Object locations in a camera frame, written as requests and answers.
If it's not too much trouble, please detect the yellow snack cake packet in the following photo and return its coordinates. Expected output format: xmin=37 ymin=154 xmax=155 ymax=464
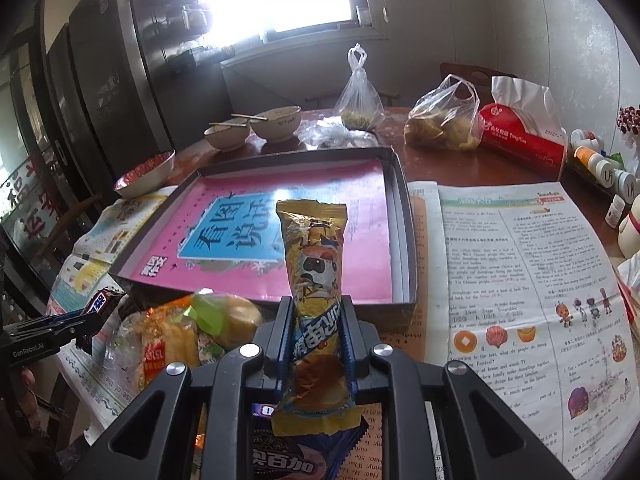
xmin=271 ymin=200 xmax=361 ymax=437

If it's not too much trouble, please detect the dark blue snack packet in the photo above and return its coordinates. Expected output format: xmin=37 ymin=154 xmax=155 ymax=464
xmin=75 ymin=287 xmax=125 ymax=356

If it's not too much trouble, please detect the plastic bag of fried snacks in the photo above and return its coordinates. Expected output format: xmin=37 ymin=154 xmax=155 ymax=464
xmin=404 ymin=74 xmax=483 ymax=151

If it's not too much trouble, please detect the dark shallow cardboard box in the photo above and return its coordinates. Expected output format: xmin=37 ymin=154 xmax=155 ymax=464
xmin=110 ymin=146 xmax=418 ymax=327

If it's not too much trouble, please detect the green wrapped round pastry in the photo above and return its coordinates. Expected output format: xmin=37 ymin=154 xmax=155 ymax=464
xmin=189 ymin=289 xmax=264 ymax=350

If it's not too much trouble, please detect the clear bag of pastries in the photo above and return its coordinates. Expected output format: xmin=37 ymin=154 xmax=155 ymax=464
xmin=103 ymin=294 xmax=227 ymax=395

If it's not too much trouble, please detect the blue cookie snack packet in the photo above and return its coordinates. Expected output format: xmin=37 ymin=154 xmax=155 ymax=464
xmin=252 ymin=403 xmax=369 ymax=480

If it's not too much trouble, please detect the pink Chinese picture book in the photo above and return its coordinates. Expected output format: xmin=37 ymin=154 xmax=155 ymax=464
xmin=119 ymin=159 xmax=393 ymax=304

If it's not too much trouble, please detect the colourful newspaper on left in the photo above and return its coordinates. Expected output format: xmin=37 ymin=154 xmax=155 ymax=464
xmin=46 ymin=185 xmax=177 ymax=315

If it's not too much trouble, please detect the English exercise newspaper sheet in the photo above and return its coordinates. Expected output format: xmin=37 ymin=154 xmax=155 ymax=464
xmin=406 ymin=180 xmax=640 ymax=480

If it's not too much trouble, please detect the white bowl with red contents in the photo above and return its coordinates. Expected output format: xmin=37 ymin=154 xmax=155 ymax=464
xmin=114 ymin=151 xmax=176 ymax=200

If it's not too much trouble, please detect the crumpled clear plastic wrap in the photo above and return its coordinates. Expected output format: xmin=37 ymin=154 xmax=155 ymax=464
xmin=297 ymin=117 xmax=378 ymax=150

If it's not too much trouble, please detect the white ceramic bowl left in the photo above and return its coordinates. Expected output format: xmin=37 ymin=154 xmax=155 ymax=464
xmin=204 ymin=122 xmax=250 ymax=152

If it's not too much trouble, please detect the white ceramic bowl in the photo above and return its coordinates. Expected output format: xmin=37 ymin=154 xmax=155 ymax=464
xmin=204 ymin=122 xmax=250 ymax=152
xmin=250 ymin=106 xmax=302 ymax=143

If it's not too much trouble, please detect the white ceramic bowl right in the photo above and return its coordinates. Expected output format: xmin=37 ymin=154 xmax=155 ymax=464
xmin=250 ymin=106 xmax=302 ymax=143

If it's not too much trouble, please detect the wooden chopstick pair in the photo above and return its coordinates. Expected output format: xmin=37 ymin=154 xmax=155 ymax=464
xmin=209 ymin=114 xmax=268 ymax=126

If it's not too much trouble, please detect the tied clear plastic bag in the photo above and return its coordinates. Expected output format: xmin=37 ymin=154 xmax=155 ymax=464
xmin=334 ymin=44 xmax=384 ymax=132

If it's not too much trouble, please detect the red tissue paper pack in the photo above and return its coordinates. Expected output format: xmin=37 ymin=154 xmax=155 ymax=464
xmin=478 ymin=76 xmax=568 ymax=181

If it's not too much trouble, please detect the small white bottle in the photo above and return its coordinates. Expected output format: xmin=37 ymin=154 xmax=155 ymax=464
xmin=605 ymin=194 xmax=626 ymax=230

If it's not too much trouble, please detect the wooden chair back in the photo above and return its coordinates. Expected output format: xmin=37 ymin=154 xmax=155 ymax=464
xmin=439 ymin=62 xmax=514 ymax=107

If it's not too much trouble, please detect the dark cabinet with shelves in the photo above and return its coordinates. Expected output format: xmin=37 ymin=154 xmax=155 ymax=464
xmin=39 ymin=0 xmax=232 ymax=198

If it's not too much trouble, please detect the white medicine bottle orange cap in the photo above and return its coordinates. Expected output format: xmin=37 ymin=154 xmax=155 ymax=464
xmin=574 ymin=145 xmax=614 ymax=179

